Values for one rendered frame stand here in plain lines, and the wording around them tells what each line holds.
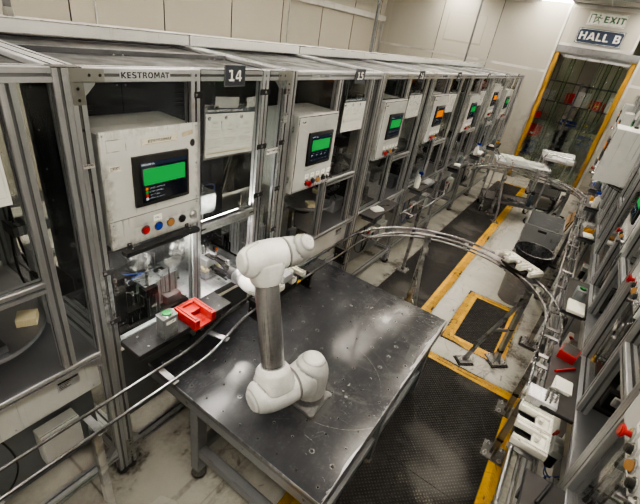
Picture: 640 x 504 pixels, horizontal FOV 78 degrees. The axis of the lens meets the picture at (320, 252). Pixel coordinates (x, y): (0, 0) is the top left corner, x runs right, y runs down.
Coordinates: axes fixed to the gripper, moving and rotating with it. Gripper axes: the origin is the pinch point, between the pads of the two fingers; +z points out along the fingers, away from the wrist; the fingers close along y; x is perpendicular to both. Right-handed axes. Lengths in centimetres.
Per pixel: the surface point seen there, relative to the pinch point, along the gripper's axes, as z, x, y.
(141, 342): -21, 58, -9
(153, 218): -15, 44, 46
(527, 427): -175, -22, -13
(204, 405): -53, 50, -32
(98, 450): -38, 91, -34
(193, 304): -19.4, 28.3, -5.3
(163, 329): -27, 51, -3
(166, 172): -17, 38, 65
